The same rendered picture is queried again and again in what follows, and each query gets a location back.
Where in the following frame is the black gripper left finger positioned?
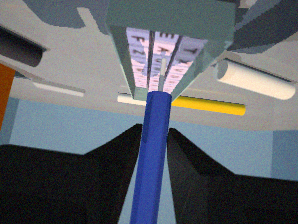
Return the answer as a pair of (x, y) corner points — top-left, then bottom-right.
(0, 123), (143, 224)

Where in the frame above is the cream cylinder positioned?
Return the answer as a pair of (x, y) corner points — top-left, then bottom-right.
(118, 93), (146, 105)
(213, 60), (295, 99)

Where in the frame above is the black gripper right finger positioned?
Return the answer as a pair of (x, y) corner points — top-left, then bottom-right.
(167, 128), (298, 224)

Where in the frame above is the blue stylus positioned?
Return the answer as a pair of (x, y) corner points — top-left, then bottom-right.
(129, 61), (172, 224)

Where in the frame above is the keyboard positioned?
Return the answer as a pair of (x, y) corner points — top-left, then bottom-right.
(105, 0), (236, 104)

